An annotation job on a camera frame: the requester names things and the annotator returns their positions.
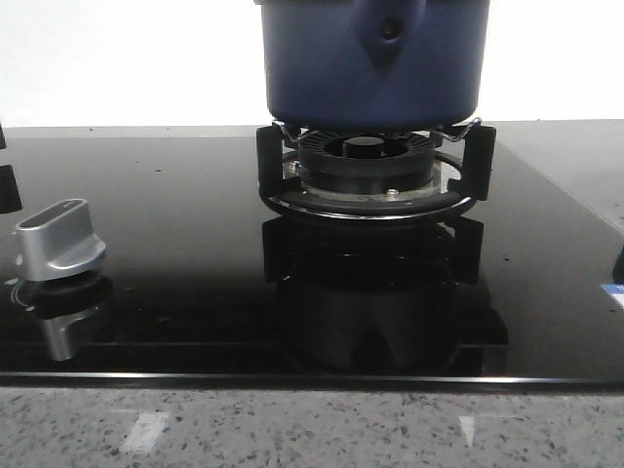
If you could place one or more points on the black glass gas cooktop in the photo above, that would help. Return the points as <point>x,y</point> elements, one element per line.
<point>202,286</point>

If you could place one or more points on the black pot support grate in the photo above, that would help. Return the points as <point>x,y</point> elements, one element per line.
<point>460,178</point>

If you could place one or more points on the black left pot support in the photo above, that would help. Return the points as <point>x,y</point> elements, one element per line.
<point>10,201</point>

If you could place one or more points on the blue saucepan with handle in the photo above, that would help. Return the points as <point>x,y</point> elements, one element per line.
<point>373,66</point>

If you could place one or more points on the silver stove control knob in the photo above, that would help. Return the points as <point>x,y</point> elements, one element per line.
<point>59,242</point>

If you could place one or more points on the blue white energy label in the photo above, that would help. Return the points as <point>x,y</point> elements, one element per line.
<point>616,291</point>

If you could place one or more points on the black gas burner head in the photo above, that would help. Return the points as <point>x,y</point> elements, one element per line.
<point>366,164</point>

